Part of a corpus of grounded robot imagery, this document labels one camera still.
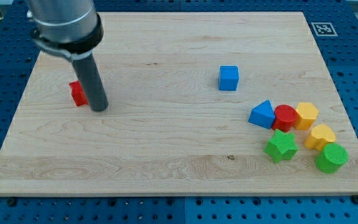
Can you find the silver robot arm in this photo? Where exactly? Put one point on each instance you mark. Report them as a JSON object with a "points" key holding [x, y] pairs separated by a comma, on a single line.
{"points": [[70, 29]]}

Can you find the blue cube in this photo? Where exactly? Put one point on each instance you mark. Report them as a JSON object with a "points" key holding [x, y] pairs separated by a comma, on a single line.
{"points": [[228, 78]]}

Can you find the light wooden board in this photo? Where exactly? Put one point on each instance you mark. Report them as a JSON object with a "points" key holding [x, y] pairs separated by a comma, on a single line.
{"points": [[169, 130]]}

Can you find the blue triangular prism block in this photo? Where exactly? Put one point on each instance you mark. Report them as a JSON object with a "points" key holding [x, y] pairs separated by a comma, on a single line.
{"points": [[262, 115]]}

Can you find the dark grey pointer rod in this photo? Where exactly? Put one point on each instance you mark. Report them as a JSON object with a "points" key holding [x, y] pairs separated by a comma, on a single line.
{"points": [[88, 76]]}

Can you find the red cylinder block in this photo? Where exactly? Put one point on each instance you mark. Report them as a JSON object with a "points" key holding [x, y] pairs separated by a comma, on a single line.
{"points": [[285, 117]]}

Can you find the green star block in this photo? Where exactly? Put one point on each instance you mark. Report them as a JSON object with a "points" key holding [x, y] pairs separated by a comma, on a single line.
{"points": [[281, 146]]}

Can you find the yellow hexagon block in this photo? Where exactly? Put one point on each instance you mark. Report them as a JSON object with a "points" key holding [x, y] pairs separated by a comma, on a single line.
{"points": [[307, 114]]}

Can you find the yellow heart block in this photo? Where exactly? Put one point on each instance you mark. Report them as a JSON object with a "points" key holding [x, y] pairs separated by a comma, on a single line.
{"points": [[319, 137]]}

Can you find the green cylinder block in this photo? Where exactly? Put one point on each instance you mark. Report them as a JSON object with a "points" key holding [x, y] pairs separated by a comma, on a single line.
{"points": [[331, 158]]}

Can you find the white fiducial marker tag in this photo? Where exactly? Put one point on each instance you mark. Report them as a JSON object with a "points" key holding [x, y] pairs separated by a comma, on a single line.
{"points": [[324, 29]]}

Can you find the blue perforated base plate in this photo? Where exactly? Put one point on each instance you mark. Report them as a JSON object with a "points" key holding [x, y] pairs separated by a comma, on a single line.
{"points": [[17, 58]]}

